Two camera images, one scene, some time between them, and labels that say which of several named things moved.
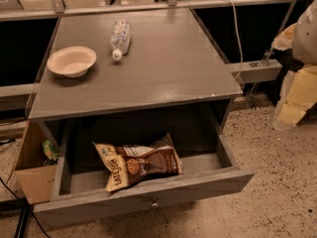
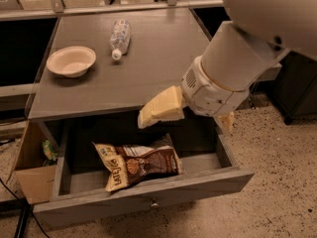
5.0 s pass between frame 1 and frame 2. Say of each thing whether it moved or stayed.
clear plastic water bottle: stayed
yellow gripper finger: moved
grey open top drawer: stayed
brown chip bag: stayed
